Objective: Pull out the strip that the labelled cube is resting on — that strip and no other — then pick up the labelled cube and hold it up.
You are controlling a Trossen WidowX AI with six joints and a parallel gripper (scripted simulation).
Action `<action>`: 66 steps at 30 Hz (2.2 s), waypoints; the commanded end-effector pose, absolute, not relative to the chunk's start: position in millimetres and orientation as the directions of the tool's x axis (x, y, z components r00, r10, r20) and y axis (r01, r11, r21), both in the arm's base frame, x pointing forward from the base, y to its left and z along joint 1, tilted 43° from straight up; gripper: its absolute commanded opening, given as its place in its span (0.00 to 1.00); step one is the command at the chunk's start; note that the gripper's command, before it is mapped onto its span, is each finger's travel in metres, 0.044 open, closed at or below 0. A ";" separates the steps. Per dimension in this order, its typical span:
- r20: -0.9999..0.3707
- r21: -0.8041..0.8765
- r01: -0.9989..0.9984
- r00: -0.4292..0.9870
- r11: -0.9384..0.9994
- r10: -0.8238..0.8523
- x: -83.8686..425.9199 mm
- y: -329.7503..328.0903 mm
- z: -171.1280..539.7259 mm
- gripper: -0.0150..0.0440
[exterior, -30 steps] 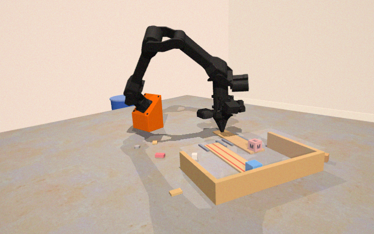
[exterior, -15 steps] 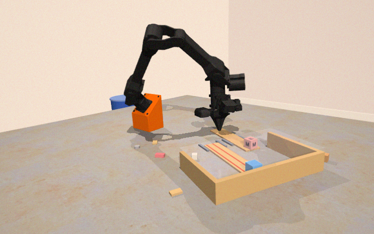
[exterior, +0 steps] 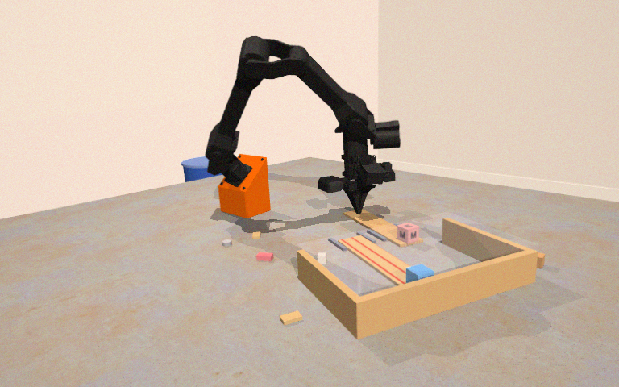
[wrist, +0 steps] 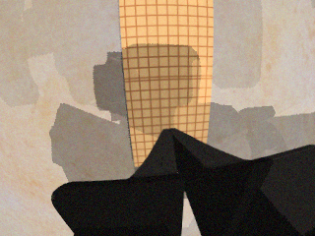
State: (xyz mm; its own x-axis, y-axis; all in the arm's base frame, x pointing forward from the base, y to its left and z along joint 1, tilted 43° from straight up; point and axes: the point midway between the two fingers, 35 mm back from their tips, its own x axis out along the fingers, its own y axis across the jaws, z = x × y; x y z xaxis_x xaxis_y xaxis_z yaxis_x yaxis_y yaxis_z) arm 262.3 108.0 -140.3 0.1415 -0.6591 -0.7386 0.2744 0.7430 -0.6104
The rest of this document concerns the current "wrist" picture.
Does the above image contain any orange grid-patterned strip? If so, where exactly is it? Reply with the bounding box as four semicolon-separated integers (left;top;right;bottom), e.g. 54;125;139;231
119;0;214;166

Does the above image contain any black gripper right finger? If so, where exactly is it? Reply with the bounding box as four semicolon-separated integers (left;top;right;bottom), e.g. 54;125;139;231
169;129;315;236

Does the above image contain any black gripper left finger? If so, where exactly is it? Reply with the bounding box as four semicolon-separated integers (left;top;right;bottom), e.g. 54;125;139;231
51;129;185;236

